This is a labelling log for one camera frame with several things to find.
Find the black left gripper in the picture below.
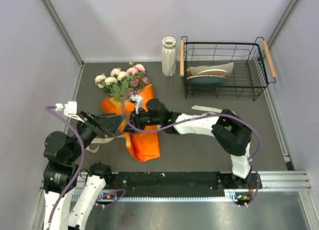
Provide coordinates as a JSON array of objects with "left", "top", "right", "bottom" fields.
[{"left": 68, "top": 110, "right": 127, "bottom": 161}]

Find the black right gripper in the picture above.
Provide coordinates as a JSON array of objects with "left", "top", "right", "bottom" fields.
[{"left": 124, "top": 108, "right": 162, "bottom": 135}]

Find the orange wrapping paper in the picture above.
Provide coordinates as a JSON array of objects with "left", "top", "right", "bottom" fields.
[{"left": 100, "top": 97, "right": 160, "bottom": 162}]

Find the white printed ribbon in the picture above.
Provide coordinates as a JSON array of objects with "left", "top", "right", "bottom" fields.
[{"left": 86, "top": 105, "right": 222, "bottom": 153}]

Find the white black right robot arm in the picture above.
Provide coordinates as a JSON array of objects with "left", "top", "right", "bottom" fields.
[{"left": 124, "top": 95, "right": 252, "bottom": 188}]

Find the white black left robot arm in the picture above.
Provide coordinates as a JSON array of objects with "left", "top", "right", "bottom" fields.
[{"left": 43, "top": 110, "right": 125, "bottom": 230}]

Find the white ribbed ceramic vase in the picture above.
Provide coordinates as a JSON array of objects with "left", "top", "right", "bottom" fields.
[{"left": 161, "top": 36, "right": 178, "bottom": 77}]

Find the artificial flower bunch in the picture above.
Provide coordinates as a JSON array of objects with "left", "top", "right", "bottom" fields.
[{"left": 94, "top": 62, "right": 151, "bottom": 100}]

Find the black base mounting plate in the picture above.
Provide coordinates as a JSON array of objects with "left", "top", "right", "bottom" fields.
[{"left": 104, "top": 172, "right": 259, "bottom": 190}]

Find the teal round plate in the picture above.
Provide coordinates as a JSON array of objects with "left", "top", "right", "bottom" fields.
[{"left": 187, "top": 76, "right": 227, "bottom": 86}]

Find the beige round plate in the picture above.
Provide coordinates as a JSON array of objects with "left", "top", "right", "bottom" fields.
[{"left": 187, "top": 69, "right": 227, "bottom": 79}]

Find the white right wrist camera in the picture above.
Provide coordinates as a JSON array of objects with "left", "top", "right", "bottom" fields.
[{"left": 129, "top": 95, "right": 144, "bottom": 115}]

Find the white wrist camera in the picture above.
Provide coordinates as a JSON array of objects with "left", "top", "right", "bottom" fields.
[
  {"left": 129, "top": 95, "right": 144, "bottom": 115},
  {"left": 54, "top": 101, "right": 84, "bottom": 122}
]

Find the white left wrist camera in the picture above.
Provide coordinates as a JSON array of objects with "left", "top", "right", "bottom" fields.
[{"left": 54, "top": 101, "right": 84, "bottom": 122}]

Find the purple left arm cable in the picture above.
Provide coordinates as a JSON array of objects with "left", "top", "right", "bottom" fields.
[{"left": 44, "top": 105, "right": 127, "bottom": 225}]

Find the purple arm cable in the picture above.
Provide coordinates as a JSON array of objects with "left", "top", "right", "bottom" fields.
[
  {"left": 44, "top": 105, "right": 127, "bottom": 225},
  {"left": 121, "top": 90, "right": 263, "bottom": 208}
]

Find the black wire dish basket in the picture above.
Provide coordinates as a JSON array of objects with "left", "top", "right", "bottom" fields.
[{"left": 180, "top": 36, "right": 277, "bottom": 100}]

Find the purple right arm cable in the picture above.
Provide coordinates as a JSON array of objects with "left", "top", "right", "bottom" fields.
[{"left": 121, "top": 90, "right": 263, "bottom": 208}]

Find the grey slotted cable duct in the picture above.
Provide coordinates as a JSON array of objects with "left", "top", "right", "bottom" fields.
[{"left": 96, "top": 185, "right": 251, "bottom": 203}]

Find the aluminium frame rail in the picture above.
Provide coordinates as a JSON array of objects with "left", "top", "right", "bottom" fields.
[{"left": 259, "top": 171, "right": 311, "bottom": 192}]

